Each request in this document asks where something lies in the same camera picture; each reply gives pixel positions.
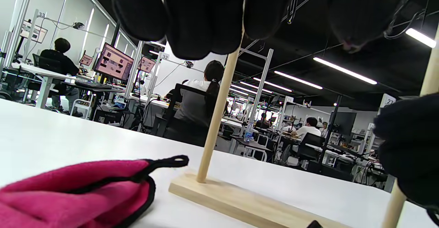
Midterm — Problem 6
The wooden towel rack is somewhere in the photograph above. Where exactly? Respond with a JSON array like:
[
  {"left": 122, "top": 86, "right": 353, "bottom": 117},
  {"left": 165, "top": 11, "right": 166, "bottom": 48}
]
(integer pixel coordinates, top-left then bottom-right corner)
[{"left": 169, "top": 0, "right": 439, "bottom": 228}]

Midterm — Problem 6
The white desk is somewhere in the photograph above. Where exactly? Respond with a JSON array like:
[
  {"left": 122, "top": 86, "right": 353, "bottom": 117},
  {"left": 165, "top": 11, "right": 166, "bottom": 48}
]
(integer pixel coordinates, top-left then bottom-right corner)
[{"left": 10, "top": 63, "right": 84, "bottom": 109}]

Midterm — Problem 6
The clear water bottle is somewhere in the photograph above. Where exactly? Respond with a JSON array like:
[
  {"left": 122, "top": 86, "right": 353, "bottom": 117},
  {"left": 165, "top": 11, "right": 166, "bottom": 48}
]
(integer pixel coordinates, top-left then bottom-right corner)
[{"left": 244, "top": 122, "right": 254, "bottom": 143}]

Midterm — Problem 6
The person's left hand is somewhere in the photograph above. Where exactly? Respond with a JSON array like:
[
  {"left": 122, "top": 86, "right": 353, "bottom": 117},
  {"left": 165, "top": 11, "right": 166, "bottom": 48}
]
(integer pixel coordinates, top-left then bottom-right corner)
[{"left": 108, "top": 0, "right": 439, "bottom": 215}]

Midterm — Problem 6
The black keyboard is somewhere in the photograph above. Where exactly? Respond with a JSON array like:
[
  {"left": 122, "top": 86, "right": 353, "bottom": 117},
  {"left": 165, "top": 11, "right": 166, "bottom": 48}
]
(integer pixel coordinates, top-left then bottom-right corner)
[{"left": 75, "top": 80, "right": 113, "bottom": 89}]

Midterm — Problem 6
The black mesh office chair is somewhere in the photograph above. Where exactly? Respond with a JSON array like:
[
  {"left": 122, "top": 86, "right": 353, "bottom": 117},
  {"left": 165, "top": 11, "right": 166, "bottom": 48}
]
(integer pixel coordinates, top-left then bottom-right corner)
[{"left": 163, "top": 83, "right": 220, "bottom": 147}]

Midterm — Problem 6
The ceiling light strip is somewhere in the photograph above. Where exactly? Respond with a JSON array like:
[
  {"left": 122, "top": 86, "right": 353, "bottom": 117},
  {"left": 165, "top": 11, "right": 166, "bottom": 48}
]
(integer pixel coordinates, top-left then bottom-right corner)
[
  {"left": 313, "top": 57, "right": 378, "bottom": 85},
  {"left": 274, "top": 71, "right": 323, "bottom": 90},
  {"left": 406, "top": 28, "right": 437, "bottom": 48},
  {"left": 253, "top": 77, "right": 293, "bottom": 93}
]

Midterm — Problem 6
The dark brown side table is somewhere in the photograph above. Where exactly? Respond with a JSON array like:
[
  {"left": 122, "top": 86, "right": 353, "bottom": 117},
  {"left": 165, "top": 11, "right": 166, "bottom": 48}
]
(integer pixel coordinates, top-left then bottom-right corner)
[{"left": 230, "top": 137, "right": 272, "bottom": 162}]

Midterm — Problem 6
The pink hand towel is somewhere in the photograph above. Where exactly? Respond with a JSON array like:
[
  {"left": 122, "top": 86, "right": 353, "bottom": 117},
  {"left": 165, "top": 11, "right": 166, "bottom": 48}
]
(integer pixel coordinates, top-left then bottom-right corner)
[{"left": 0, "top": 155, "right": 190, "bottom": 228}]

